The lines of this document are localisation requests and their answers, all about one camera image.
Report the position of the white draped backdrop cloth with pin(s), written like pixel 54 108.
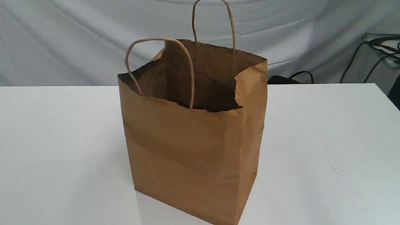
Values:
pixel 84 42

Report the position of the dark object at right edge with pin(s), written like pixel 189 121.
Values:
pixel 394 93

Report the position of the brown paper bag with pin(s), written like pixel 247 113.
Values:
pixel 193 116

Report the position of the black object behind table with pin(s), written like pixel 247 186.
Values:
pixel 277 80

